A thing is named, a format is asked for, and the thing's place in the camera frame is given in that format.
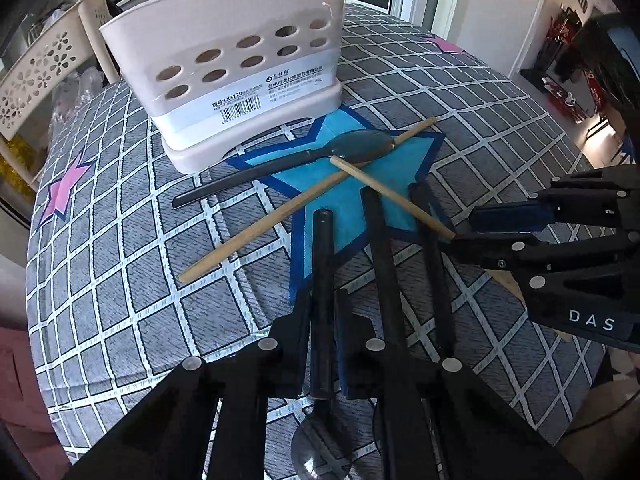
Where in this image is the metal spoon dark handle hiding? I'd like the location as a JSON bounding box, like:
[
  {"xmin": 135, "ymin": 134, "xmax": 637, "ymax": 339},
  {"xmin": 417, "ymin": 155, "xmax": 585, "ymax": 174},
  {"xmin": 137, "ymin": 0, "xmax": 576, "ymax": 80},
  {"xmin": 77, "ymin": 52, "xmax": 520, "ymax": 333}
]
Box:
[{"xmin": 291, "ymin": 209, "xmax": 352, "ymax": 479}]

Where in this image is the wooden chopstick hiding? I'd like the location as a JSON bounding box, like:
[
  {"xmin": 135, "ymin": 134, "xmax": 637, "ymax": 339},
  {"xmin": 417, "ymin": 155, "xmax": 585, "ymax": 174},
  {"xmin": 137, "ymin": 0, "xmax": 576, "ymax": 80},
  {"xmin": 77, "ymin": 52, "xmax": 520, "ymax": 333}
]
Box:
[
  {"xmin": 330, "ymin": 156, "xmax": 456, "ymax": 240},
  {"xmin": 178, "ymin": 117, "xmax": 437, "ymax": 284}
]

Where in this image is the dark translucent blue spoon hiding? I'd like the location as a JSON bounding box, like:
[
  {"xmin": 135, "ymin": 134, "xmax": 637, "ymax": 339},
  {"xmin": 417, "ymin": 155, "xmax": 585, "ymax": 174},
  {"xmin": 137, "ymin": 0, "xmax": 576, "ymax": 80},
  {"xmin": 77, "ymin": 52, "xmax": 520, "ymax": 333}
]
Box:
[{"xmin": 171, "ymin": 129, "xmax": 396, "ymax": 209}]

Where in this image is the grey checkered tablecloth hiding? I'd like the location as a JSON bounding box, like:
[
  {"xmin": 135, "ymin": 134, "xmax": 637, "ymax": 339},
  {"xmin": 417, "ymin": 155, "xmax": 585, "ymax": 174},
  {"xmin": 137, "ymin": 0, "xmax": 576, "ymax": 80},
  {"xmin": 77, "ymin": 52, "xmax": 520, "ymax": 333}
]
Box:
[{"xmin": 26, "ymin": 4, "xmax": 605, "ymax": 464}]

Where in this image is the beige perforated storage rack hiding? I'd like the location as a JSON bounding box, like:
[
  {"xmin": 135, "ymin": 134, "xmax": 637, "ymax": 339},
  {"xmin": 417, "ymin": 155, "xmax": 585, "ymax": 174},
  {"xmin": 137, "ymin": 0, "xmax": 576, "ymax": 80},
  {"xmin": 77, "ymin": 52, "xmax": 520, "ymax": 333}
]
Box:
[{"xmin": 0, "ymin": 0, "xmax": 122, "ymax": 142}]

